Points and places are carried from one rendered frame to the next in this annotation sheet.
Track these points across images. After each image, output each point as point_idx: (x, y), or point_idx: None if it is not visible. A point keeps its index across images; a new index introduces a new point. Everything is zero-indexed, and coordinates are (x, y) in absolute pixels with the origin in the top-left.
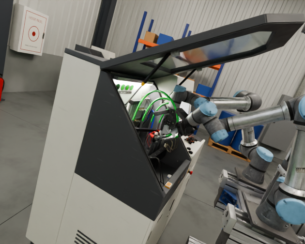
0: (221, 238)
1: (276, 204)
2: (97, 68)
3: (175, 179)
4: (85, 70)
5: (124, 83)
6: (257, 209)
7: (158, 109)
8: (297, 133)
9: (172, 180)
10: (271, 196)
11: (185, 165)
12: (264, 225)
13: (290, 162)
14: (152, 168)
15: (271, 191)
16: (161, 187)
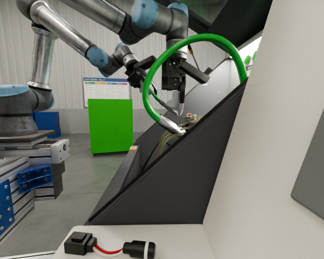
0: (58, 179)
1: (53, 101)
2: None
3: (126, 156)
4: None
5: (247, 54)
6: (35, 129)
7: (237, 69)
8: (54, 42)
9: (130, 153)
10: (31, 108)
11: (110, 188)
12: (41, 130)
13: (51, 67)
14: (152, 125)
15: (28, 104)
16: (138, 137)
